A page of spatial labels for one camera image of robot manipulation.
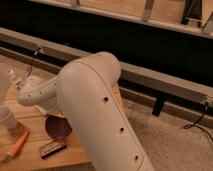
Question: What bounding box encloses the white plastic cup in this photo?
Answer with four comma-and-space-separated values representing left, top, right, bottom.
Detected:
0, 106, 18, 129

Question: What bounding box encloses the black cable on floor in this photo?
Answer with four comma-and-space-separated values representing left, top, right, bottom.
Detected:
183, 101, 213, 141

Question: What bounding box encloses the clear glass bottle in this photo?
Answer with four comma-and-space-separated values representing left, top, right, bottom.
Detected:
7, 70, 23, 90

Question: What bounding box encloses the orange carrot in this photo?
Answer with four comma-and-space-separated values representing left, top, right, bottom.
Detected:
7, 130, 30, 158

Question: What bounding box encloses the black rail bracket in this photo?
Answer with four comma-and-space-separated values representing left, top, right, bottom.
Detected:
152, 95, 166, 116

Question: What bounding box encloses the dark ceramic bowl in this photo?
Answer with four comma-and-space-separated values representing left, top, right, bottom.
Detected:
45, 116, 72, 139

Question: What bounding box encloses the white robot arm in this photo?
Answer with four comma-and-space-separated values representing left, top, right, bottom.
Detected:
17, 52, 155, 171

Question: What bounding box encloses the black cable on table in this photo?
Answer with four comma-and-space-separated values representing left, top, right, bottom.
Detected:
25, 47, 43, 78

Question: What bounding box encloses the black orange rectangular box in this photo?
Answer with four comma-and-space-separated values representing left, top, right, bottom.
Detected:
39, 139, 67, 159

